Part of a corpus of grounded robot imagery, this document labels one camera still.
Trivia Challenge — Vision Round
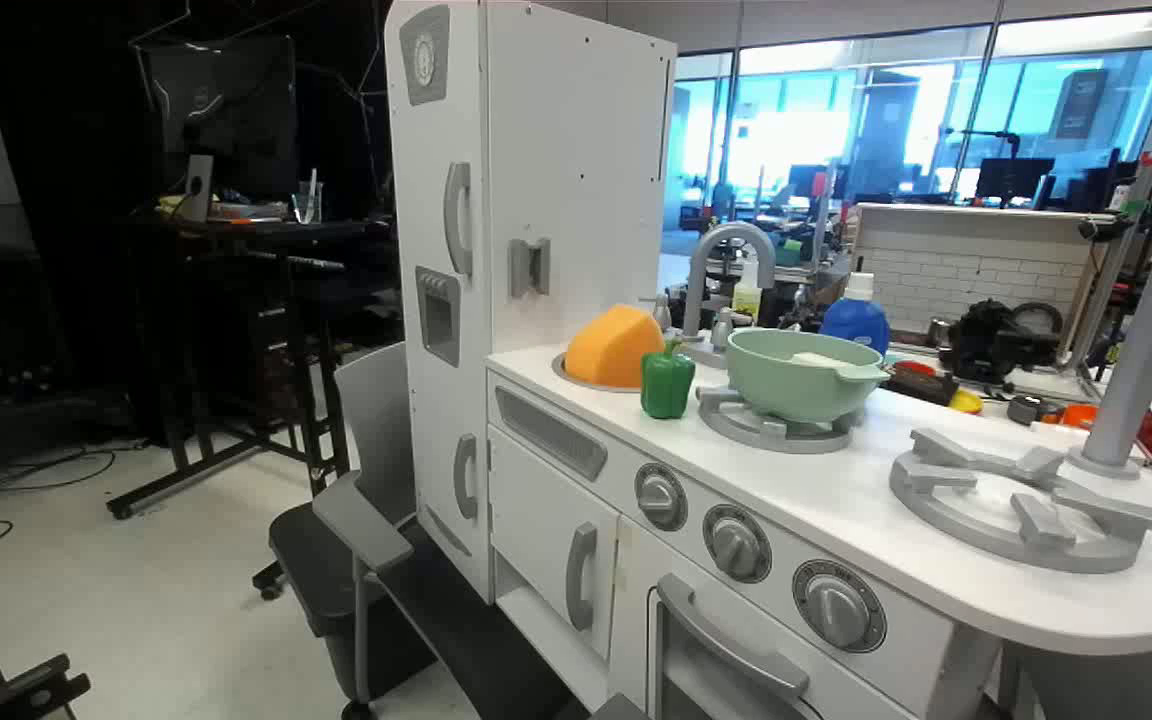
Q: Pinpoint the grey office chair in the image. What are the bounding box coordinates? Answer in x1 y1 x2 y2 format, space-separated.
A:
252 342 580 720

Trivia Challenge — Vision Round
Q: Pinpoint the white brick pattern counter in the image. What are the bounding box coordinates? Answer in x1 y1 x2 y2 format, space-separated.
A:
853 200 1119 338

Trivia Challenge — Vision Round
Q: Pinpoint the white sink cabinet door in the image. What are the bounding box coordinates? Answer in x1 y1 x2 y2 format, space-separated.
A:
486 428 622 670

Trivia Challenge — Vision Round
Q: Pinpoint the grey toy phone holder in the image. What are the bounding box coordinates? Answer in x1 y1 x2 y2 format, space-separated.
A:
507 235 557 300

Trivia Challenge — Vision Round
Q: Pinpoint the white tall cupboard door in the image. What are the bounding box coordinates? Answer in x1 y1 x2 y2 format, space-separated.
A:
385 0 497 393

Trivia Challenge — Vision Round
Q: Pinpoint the yellow toy cheese wedge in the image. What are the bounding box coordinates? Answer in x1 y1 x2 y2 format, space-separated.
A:
559 300 668 393

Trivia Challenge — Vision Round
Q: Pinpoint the blue bottle white cap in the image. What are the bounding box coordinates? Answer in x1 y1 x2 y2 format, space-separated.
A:
817 268 897 358

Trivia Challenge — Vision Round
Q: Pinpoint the black bag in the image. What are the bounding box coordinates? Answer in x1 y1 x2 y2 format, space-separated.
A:
941 297 1073 386

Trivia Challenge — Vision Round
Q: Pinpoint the white short fridge door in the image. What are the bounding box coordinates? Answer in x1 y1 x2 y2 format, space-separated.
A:
404 352 497 605

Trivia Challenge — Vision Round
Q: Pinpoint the white toy kitchen unit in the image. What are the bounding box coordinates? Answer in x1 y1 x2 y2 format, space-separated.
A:
385 0 1152 720

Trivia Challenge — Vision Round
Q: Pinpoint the small black background monitor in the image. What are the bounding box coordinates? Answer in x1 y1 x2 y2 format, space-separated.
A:
973 157 1057 210

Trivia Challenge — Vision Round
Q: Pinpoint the dark screen on desk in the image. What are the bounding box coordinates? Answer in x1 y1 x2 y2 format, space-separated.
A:
130 34 304 204

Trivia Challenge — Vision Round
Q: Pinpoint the green cup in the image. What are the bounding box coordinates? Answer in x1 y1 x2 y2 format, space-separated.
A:
634 338 700 425

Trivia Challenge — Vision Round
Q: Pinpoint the toy oven door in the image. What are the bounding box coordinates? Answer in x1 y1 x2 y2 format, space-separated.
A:
606 517 929 720

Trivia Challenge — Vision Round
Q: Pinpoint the grey toy faucet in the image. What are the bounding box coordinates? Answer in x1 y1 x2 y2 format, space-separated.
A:
634 220 779 374

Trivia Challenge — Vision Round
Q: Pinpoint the small yellow-green bottle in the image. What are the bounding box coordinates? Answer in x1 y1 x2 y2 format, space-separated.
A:
731 255 769 326

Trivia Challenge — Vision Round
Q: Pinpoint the black standing desk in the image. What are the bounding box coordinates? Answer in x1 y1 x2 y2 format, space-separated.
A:
105 211 393 525

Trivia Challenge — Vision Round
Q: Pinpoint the pale green colander bowl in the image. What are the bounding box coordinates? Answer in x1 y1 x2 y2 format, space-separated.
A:
722 326 897 431

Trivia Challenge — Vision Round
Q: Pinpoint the grey toy stove burner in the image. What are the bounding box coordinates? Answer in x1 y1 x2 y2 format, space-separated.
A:
888 428 1152 578
692 386 860 457

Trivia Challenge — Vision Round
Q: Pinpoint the grey stove knob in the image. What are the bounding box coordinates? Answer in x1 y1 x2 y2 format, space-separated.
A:
632 459 692 536
787 558 890 658
700 500 775 590

